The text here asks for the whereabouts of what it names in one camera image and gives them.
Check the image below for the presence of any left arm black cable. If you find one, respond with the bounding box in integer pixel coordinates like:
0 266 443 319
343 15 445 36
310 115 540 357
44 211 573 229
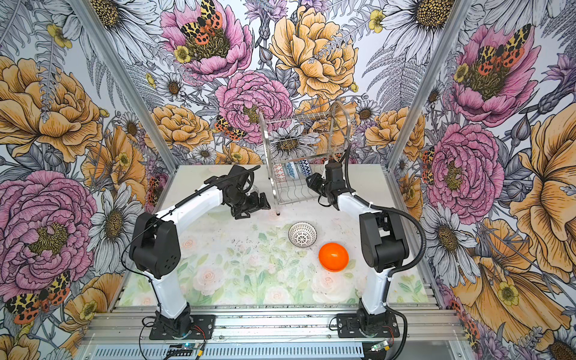
120 164 262 311

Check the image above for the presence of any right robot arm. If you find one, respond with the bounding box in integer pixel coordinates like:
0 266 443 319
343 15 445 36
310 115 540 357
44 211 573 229
306 161 410 338

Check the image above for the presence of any dark blue patterned bowl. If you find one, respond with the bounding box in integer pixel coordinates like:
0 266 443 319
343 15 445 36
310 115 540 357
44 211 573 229
273 164 286 182

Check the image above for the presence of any white black lattice bowl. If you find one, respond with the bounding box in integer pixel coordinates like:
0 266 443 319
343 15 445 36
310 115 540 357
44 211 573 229
288 222 317 248

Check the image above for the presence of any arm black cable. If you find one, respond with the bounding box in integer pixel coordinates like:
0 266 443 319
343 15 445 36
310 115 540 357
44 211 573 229
341 143 427 360
120 164 262 311

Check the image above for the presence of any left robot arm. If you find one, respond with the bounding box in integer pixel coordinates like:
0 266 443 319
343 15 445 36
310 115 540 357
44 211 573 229
128 165 271 340

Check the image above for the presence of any left aluminium corner post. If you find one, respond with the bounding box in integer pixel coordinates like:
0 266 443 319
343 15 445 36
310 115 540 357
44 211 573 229
70 1 179 175

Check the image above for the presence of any silver wire dish rack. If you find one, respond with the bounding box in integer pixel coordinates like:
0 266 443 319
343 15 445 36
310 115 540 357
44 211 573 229
256 100 356 215

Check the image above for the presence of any right aluminium corner post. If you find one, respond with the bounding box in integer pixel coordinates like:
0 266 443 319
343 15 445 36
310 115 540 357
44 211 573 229
385 0 473 172

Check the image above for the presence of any orange plastic bowl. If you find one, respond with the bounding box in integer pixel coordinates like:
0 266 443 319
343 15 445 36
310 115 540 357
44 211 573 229
318 242 350 272

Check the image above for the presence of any green circuit board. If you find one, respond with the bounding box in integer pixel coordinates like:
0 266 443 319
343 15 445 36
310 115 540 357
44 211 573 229
370 340 390 352

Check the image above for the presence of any aluminium front rail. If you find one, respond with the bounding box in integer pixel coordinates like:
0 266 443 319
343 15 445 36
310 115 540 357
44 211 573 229
76 304 474 359

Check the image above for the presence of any aluminium corner post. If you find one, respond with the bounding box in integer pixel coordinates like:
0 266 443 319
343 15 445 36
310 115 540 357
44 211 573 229
70 1 179 175
385 0 473 172

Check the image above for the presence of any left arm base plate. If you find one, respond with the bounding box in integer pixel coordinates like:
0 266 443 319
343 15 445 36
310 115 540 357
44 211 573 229
149 315 216 341

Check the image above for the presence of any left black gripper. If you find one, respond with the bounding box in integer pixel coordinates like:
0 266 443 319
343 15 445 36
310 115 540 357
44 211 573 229
226 190 269 219

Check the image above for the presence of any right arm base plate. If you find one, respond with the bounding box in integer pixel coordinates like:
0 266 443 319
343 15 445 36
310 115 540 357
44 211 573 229
336 312 401 338

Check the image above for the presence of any blue floral bowl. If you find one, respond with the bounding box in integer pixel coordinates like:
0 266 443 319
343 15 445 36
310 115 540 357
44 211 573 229
284 162 299 180

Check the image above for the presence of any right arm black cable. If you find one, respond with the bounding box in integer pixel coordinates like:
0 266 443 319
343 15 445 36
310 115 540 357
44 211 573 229
341 143 427 360

